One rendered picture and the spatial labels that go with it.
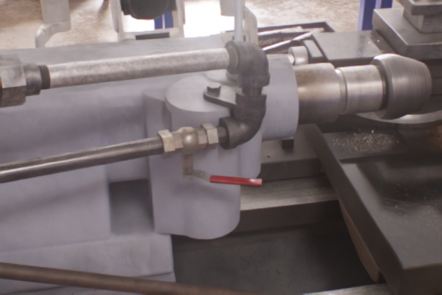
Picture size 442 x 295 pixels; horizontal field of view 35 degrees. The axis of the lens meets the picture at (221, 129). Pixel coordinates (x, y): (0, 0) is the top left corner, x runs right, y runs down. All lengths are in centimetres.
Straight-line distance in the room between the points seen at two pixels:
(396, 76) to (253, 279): 44
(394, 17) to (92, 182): 67
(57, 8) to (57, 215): 93
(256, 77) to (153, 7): 101
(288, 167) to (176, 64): 56
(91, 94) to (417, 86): 42
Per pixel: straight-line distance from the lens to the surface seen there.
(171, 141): 71
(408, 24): 125
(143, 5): 170
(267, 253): 122
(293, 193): 117
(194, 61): 68
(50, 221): 84
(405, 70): 93
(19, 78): 60
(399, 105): 93
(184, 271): 118
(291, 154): 120
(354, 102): 92
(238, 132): 73
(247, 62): 70
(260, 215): 114
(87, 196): 83
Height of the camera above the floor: 151
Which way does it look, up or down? 30 degrees down
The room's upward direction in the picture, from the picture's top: straight up
